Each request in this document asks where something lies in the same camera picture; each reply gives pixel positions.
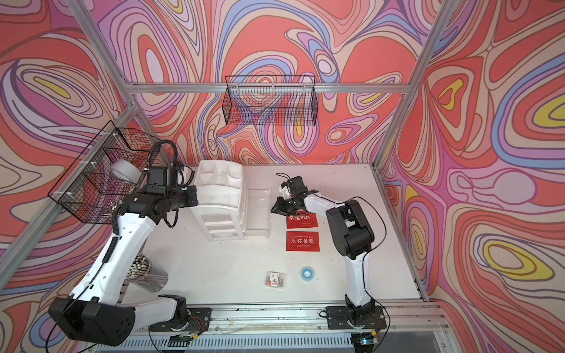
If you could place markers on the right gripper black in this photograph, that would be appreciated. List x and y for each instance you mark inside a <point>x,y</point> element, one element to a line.
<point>280,209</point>

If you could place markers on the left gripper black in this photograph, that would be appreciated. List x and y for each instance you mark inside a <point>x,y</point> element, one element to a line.
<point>192,191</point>

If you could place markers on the red postcard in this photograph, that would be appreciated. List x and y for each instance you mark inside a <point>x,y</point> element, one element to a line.
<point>301,241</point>
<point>302,221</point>

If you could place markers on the white plastic drawer organizer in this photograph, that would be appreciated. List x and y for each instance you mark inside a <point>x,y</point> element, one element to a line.
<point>222,197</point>

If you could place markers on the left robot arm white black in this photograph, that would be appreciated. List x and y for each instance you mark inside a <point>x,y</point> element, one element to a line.
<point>91,312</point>

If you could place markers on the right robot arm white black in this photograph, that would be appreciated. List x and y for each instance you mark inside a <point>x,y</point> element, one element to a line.
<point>352,237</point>

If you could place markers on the white tape roll in basket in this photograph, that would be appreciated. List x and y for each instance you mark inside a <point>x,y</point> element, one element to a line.
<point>126,171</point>

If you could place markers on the blue tape roll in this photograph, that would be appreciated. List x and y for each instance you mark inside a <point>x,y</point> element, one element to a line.
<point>307,274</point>

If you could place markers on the metal cup with pens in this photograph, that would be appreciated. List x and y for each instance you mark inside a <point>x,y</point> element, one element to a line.
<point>145,274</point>

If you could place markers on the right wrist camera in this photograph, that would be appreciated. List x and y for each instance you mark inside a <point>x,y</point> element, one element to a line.
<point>293,187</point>

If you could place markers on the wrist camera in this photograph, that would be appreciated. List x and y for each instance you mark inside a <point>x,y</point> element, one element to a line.
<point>293,187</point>
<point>163,180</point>

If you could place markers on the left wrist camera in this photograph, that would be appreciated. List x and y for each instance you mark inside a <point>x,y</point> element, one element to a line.
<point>163,180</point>

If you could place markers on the black wire basket left wall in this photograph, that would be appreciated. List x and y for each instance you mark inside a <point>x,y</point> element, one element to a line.
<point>88,190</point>

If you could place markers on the black wire basket wall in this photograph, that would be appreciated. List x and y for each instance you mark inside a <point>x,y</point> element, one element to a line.
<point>270,100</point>
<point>88,190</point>

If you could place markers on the black wire basket back wall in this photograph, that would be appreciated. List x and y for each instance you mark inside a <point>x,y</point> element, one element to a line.
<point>270,100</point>

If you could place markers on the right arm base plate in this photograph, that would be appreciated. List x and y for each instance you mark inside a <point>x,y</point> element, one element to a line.
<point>341,318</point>

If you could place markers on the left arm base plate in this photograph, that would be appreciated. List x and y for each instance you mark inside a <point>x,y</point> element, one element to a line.
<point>196,320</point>

